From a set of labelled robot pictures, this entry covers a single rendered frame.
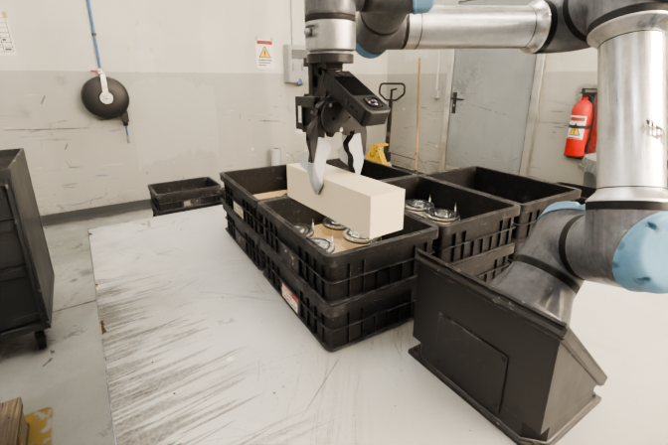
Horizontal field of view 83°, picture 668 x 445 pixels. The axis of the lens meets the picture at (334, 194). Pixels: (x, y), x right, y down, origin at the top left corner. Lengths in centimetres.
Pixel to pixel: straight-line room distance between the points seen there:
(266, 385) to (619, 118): 75
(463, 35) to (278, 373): 73
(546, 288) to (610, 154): 24
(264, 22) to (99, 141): 204
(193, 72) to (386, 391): 375
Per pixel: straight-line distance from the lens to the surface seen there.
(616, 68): 75
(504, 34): 81
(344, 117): 58
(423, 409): 77
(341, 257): 73
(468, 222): 95
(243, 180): 144
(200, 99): 420
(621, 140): 71
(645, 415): 92
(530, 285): 75
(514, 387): 72
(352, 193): 53
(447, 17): 76
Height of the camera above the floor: 125
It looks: 17 degrees down
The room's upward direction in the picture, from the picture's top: straight up
